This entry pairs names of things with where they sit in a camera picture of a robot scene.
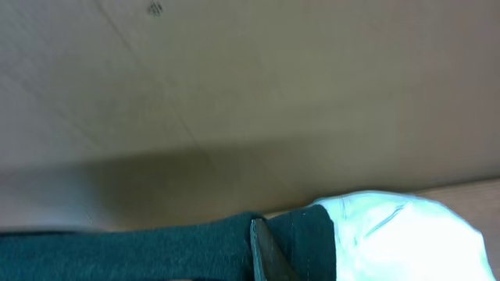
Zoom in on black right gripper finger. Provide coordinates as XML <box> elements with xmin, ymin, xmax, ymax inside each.
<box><xmin>250</xmin><ymin>219</ymin><xmax>299</xmax><ymax>281</ymax></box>

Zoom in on black shirt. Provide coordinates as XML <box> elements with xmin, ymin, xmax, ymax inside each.
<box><xmin>1</xmin><ymin>205</ymin><xmax>337</xmax><ymax>280</ymax></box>

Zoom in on beige folded shorts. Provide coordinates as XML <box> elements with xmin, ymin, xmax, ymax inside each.
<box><xmin>316</xmin><ymin>191</ymin><xmax>494</xmax><ymax>281</ymax></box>

